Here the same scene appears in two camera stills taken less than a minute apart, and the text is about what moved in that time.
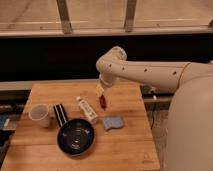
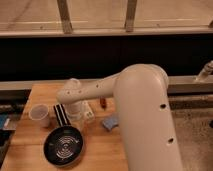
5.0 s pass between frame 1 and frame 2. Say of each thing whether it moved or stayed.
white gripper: moved
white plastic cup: stayed
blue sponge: stayed
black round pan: moved
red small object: stayed
